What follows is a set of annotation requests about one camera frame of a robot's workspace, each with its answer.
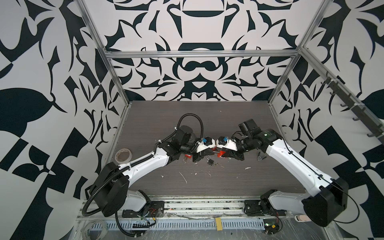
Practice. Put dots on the small black padlock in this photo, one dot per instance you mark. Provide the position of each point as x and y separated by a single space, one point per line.
210 161

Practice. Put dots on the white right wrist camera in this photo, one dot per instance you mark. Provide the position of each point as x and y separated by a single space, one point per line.
226 143

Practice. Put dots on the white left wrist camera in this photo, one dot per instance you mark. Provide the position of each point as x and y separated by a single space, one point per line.
206 143

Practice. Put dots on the aluminium cage frame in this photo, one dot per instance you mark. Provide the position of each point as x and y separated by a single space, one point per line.
274 51

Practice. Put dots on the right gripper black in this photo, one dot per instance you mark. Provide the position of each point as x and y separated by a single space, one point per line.
233 153

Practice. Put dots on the red padlock long shackle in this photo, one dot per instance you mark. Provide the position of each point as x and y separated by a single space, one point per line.
221 154

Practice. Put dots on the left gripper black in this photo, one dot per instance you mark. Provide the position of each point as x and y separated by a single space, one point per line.
201 155

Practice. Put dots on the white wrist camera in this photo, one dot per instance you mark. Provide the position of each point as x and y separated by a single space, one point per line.
206 143
226 143

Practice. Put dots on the wall hook rack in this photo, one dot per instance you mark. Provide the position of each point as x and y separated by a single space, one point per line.
351 102

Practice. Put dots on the small metal clip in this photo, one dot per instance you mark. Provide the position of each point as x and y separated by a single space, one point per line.
261 156

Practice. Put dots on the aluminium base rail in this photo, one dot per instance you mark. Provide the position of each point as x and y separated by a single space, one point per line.
166 213

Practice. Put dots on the yellow tape piece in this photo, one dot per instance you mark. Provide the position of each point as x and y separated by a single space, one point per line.
219 225

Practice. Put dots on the tape roll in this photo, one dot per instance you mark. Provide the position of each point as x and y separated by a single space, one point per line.
123 156

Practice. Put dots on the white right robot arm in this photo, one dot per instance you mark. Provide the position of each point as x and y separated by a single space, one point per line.
325 197

